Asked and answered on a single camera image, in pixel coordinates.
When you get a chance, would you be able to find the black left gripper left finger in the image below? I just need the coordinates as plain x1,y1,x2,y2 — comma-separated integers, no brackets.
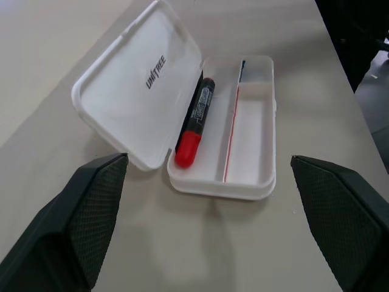
0,152,128,292

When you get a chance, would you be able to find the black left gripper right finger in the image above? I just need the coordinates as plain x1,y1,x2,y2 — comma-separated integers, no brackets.
290,155,389,292

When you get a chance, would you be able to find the red whiteboard marker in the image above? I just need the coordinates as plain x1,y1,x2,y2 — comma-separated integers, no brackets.
174,77,216,169

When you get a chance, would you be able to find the white plastic pencil case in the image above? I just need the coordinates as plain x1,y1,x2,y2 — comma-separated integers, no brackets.
71,0,278,201

